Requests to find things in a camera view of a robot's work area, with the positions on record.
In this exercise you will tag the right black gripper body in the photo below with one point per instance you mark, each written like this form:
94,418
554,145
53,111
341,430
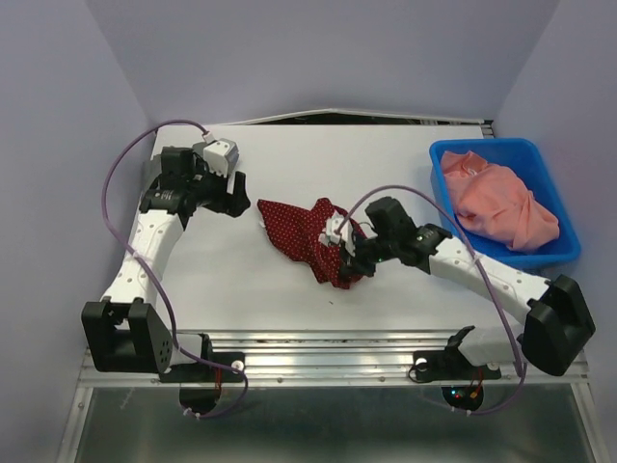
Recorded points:
367,253

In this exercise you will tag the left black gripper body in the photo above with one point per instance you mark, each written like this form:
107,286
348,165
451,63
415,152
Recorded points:
211,190

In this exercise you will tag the red polka dot skirt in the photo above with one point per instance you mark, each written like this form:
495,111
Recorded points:
294,231

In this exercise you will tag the grey pleated skirt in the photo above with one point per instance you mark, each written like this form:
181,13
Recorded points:
151,170

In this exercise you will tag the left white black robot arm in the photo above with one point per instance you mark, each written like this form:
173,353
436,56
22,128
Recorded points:
124,331

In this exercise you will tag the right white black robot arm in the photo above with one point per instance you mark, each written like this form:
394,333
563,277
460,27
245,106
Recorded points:
545,323

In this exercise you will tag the pink skirt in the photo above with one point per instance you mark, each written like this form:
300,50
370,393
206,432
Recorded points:
490,200

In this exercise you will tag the blue plastic bin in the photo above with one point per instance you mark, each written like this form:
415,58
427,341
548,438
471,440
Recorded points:
532,163

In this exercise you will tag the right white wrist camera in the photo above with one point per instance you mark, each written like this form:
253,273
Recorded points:
336,232

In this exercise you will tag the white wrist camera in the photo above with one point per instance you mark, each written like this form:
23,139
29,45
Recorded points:
336,232
221,157

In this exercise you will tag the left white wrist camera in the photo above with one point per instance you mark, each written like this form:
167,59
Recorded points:
221,157

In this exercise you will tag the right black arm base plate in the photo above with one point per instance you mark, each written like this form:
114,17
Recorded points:
438,365

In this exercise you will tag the aluminium frame rail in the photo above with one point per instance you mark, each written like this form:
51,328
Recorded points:
279,359

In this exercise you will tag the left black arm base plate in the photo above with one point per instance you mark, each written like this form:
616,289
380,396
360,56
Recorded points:
226,366

